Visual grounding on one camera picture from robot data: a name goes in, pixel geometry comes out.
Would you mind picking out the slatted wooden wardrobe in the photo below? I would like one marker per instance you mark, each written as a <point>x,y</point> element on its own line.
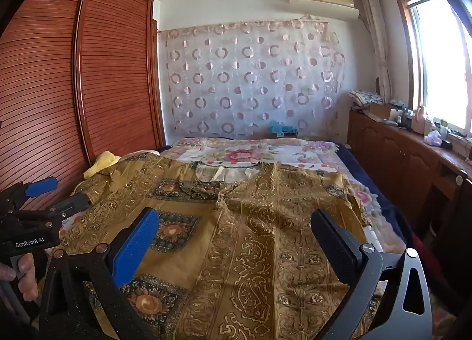
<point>92,85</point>

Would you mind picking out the white tied window curtain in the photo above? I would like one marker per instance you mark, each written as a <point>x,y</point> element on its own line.
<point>376,30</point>

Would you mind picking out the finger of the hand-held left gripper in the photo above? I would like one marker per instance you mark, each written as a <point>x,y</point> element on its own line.
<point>40,185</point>
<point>72,204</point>

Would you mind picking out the red cloth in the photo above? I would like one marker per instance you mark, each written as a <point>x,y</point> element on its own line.
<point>424,246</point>

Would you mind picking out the white air deflector board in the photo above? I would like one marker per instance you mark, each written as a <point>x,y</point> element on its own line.
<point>324,11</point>

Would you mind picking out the golden patterned shirt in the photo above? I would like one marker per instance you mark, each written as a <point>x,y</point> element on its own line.
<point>239,233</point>

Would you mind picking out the person's left hand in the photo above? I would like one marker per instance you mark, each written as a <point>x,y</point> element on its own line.
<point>27,277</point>

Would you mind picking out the sheer circle-patterned curtain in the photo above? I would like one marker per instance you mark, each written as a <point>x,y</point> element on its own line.
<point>250,78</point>

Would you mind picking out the small black box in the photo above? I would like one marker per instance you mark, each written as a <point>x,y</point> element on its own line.
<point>446,145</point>

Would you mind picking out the long wooden cabinet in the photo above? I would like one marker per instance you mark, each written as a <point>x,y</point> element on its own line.
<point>398,152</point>

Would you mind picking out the wooden-framed window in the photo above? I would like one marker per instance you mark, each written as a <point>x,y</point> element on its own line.
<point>442,67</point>

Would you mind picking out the pale purple plastic bag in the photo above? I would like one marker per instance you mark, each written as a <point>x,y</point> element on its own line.
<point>432,138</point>

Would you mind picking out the yellow plush toy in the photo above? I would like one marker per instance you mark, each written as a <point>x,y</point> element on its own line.
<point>101,163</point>

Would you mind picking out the blue toy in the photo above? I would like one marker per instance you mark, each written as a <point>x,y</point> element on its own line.
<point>282,129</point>

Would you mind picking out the cardboard box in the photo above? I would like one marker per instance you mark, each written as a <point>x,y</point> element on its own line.
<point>381,111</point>

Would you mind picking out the floral orange-print bed blanket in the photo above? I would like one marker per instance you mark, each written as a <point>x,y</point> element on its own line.
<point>236,153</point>

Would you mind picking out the beige bottle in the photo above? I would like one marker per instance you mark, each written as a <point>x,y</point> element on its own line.
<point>419,120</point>

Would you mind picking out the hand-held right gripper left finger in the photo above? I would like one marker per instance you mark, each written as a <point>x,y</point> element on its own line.
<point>134,247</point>

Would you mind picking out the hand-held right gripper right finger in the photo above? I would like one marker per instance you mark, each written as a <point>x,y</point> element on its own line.
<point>332,244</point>

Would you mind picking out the folded patterned cloth stack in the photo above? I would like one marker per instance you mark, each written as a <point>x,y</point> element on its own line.
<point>365,98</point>

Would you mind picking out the navy bed sheet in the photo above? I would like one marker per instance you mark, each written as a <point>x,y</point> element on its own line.
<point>372,181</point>

